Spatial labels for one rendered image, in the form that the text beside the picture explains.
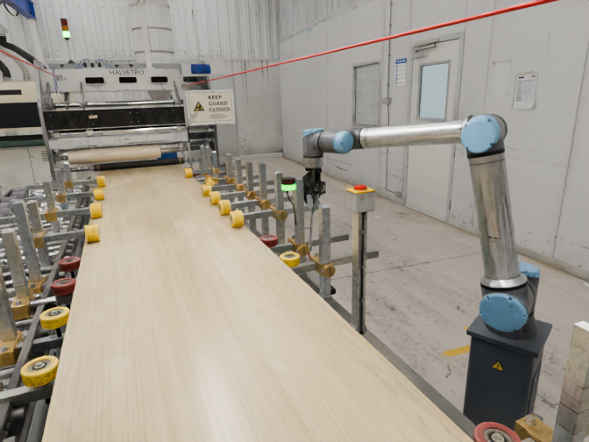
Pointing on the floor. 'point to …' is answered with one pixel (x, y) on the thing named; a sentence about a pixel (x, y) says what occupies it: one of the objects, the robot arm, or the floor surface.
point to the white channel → (145, 34)
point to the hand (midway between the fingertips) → (311, 210)
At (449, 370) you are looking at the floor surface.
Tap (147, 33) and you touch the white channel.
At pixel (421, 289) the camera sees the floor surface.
